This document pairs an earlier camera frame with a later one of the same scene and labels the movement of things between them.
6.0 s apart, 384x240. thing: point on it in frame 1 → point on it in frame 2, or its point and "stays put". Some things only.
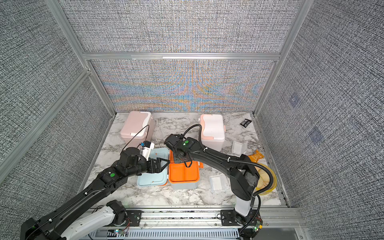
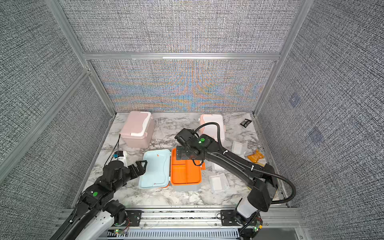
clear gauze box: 219,183 stays put
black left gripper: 159,168 → 141,169
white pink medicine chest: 213,131 stays put
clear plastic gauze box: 238,148 stays put
